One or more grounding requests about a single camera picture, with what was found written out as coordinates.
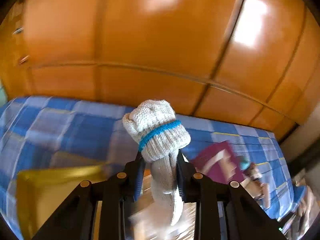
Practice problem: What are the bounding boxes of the teal plush toy pink wings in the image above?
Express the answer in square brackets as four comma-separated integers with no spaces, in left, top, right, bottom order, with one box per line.
[238,155,251,171]

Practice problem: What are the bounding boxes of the white knit glove blue band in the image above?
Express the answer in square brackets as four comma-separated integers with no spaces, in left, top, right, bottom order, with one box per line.
[122,100,191,226]

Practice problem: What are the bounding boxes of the small plush doll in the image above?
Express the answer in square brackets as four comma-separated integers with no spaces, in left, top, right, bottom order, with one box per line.
[241,163,271,209]

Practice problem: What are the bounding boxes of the yellow box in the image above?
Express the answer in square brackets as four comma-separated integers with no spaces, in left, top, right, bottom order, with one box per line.
[16,164,109,239]

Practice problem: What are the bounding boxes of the blue plaid bed sheet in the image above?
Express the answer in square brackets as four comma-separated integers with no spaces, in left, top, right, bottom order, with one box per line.
[1,96,306,239]

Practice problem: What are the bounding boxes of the orange wooden wardrobe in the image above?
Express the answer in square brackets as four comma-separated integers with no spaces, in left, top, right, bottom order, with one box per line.
[1,0,319,139]

